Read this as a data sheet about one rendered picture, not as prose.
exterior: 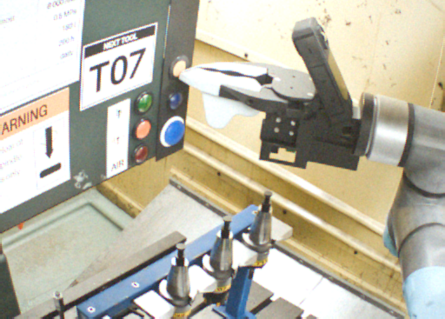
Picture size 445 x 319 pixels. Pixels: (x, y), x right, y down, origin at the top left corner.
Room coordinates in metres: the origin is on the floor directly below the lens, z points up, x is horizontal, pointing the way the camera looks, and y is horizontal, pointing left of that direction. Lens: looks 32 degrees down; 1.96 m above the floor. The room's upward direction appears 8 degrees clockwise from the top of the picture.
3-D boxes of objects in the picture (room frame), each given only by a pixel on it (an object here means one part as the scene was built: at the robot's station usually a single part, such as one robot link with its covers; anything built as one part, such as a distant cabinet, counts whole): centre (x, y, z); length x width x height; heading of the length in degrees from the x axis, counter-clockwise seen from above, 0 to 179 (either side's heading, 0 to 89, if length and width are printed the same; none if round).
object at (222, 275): (0.82, -0.02, 1.21); 0.06 x 0.06 x 0.03
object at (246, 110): (0.59, 0.01, 1.66); 0.09 x 0.03 x 0.06; 83
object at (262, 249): (0.90, -0.09, 1.21); 0.06 x 0.06 x 0.03
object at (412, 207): (0.55, -0.25, 1.56); 0.11 x 0.08 x 0.11; 0
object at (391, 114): (0.58, -0.18, 1.66); 0.08 x 0.05 x 0.08; 173
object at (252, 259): (0.86, -0.06, 1.21); 0.07 x 0.05 x 0.01; 53
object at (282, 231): (0.95, -0.12, 1.21); 0.07 x 0.05 x 0.01; 53
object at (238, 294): (0.98, -0.08, 1.05); 0.10 x 0.05 x 0.30; 53
